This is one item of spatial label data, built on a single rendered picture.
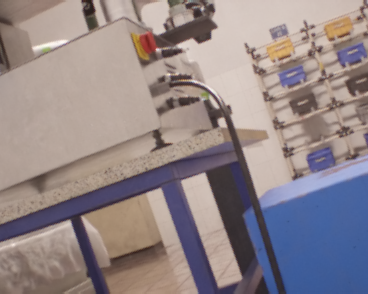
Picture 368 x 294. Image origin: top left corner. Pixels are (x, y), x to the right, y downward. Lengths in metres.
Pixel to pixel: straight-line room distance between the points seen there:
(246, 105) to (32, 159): 5.76
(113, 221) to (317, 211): 6.05
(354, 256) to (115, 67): 0.56
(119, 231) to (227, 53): 2.58
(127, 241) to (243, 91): 2.34
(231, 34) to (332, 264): 6.09
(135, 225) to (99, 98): 5.78
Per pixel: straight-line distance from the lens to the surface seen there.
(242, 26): 6.93
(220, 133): 0.90
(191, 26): 1.31
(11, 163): 1.16
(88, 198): 0.99
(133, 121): 1.05
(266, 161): 6.76
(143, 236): 6.81
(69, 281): 2.08
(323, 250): 0.95
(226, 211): 2.26
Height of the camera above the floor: 0.68
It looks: 3 degrees up
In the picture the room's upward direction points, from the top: 19 degrees counter-clockwise
